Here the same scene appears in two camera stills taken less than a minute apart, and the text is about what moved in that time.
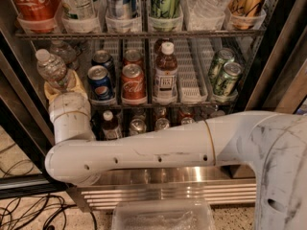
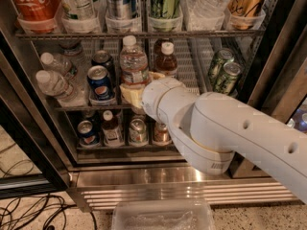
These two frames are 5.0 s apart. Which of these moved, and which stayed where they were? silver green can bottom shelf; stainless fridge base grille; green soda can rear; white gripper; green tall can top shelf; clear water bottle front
Moved: white gripper; clear water bottle front
Stayed: green soda can rear; green tall can top shelf; silver green can bottom shelf; stainless fridge base grille
